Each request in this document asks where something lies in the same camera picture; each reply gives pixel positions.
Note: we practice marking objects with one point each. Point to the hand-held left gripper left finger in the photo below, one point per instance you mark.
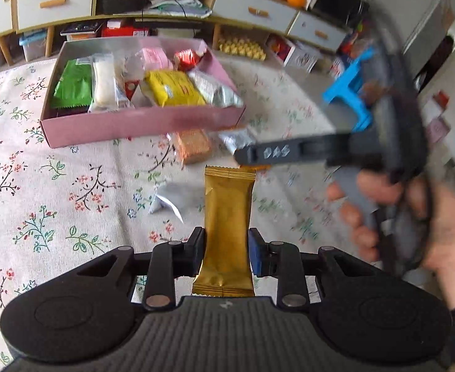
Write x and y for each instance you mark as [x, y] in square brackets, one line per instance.
[194, 255]

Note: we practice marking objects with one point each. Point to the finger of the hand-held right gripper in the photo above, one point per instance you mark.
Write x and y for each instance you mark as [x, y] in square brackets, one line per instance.
[274, 152]

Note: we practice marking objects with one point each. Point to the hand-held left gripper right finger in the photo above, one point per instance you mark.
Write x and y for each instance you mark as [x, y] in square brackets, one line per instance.
[256, 254]

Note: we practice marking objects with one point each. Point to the gold snack packet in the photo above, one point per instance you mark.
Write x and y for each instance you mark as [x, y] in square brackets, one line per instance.
[225, 221]

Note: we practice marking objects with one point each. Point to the pink cardboard box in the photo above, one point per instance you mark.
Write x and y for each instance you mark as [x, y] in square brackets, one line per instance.
[142, 122]

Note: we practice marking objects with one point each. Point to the cream white snack packet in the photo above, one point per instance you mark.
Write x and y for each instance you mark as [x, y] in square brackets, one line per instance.
[105, 81]

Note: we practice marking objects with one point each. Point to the green snack packet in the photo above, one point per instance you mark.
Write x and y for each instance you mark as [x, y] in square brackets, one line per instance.
[72, 85]

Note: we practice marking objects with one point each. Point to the person's right hand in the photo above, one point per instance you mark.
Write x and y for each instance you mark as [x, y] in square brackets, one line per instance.
[452, 240]

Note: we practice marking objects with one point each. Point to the crumpled silver snack packet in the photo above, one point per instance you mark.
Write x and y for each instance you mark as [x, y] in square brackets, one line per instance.
[237, 141]

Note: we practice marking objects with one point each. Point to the blue plastic stool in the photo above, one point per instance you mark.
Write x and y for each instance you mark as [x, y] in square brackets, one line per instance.
[351, 89]

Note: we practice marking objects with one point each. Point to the small silver snack packet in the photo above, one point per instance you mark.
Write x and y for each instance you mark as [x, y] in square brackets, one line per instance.
[165, 201]

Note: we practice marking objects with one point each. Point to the orange brown snack packet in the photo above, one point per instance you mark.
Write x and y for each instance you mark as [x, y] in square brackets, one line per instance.
[194, 145]

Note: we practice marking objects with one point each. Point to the white printed carton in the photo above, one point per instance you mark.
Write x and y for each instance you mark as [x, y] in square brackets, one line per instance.
[303, 56]

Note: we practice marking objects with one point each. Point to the yellow egg tray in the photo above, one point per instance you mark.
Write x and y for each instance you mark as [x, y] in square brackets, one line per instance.
[241, 48]

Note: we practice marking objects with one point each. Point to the yellow snack packet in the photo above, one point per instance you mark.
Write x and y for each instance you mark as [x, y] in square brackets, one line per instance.
[173, 87]

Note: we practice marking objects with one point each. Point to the small grey drawer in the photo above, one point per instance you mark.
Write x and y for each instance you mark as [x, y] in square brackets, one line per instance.
[316, 31]

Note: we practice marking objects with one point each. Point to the low wooden cabinet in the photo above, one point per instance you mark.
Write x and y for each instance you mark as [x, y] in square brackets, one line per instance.
[250, 23]

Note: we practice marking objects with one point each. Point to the black microwave oven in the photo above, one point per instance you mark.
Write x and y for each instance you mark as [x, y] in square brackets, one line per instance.
[336, 2]

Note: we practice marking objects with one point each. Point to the large grey drawer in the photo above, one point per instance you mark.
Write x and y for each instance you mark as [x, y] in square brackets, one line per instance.
[254, 9]

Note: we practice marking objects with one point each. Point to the red white snack packet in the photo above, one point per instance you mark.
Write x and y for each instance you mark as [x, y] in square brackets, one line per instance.
[136, 93]

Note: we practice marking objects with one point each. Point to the pink snack packet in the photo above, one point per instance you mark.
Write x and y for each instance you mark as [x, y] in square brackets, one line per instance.
[156, 58]

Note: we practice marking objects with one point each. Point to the floral blanket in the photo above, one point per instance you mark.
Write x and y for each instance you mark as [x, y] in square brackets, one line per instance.
[57, 186]

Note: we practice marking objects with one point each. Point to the clear plastic snack packet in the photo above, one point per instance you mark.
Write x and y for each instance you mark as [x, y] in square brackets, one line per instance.
[134, 66]

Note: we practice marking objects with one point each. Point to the red box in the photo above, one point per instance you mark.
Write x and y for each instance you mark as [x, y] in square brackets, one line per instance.
[125, 31]

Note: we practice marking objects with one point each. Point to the orange latched storage box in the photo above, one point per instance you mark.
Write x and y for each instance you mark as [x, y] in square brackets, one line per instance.
[80, 31]

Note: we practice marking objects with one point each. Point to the blue lidded storage bin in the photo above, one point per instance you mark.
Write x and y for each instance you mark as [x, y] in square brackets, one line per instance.
[33, 44]

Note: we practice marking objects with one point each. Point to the wide white drawer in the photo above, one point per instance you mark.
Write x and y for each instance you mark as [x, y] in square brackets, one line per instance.
[53, 4]

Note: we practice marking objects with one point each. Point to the tall wooden shelf cabinet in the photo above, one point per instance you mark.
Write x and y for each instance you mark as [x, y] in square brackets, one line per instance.
[37, 27]

